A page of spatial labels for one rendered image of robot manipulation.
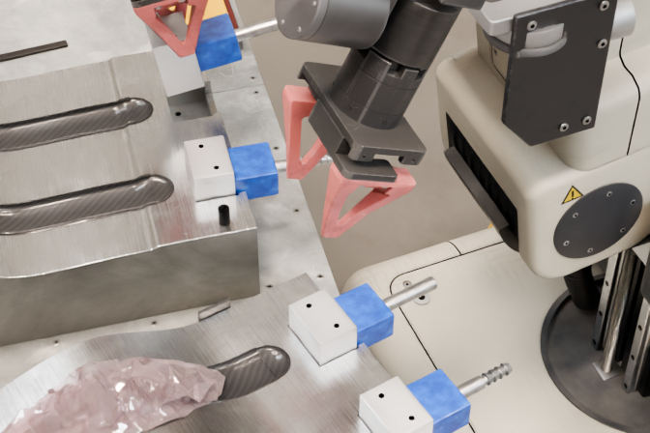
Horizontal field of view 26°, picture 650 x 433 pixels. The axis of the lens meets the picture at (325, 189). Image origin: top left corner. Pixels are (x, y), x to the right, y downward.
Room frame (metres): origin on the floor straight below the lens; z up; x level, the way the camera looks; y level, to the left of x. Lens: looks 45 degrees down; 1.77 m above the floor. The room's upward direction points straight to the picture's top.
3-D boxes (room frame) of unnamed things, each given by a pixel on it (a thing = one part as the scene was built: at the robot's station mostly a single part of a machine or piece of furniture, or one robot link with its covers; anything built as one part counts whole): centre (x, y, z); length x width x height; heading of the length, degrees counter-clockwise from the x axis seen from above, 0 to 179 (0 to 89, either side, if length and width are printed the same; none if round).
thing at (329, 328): (0.77, -0.04, 0.85); 0.13 x 0.05 x 0.05; 122
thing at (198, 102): (1.00, 0.13, 0.87); 0.05 x 0.05 x 0.04; 15
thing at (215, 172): (0.91, 0.06, 0.89); 0.13 x 0.05 x 0.05; 104
